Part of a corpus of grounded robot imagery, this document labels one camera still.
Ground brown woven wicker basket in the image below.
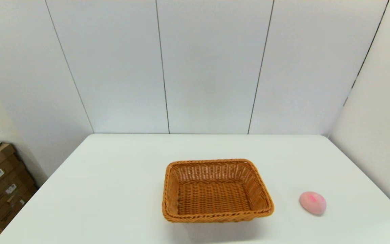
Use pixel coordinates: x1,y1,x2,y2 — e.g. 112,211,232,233
162,159,275,223

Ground pink peach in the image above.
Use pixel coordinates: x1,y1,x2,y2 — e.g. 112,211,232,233
299,191,327,216

